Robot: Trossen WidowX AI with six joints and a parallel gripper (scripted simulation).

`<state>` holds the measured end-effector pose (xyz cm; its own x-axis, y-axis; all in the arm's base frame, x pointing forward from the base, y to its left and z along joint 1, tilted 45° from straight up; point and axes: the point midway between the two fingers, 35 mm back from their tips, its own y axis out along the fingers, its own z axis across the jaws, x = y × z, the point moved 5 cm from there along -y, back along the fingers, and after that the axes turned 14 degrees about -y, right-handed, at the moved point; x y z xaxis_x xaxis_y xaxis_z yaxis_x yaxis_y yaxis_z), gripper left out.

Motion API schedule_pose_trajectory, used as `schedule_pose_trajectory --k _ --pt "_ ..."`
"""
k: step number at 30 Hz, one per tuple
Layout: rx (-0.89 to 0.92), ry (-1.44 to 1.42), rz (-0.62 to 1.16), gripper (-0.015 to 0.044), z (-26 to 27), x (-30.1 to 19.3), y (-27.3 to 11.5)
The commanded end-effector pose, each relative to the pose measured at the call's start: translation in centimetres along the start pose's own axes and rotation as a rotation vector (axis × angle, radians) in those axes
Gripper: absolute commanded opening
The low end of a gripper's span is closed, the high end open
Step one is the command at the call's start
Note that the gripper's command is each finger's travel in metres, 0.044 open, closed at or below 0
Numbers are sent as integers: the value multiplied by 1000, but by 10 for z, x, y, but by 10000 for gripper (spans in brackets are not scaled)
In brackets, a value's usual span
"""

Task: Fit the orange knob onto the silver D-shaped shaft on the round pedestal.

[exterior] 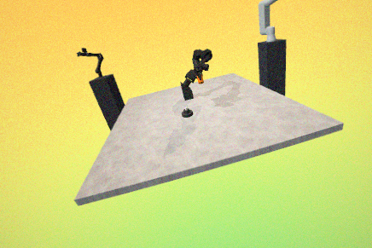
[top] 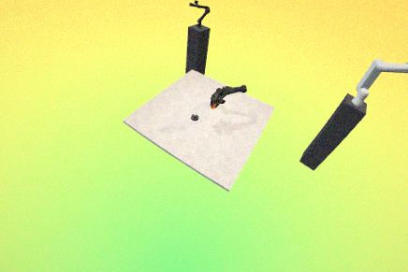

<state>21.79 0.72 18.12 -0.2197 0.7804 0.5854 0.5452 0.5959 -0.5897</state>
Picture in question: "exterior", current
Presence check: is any orange knob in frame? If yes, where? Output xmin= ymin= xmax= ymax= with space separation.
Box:
xmin=197 ymin=74 xmax=204 ymax=84

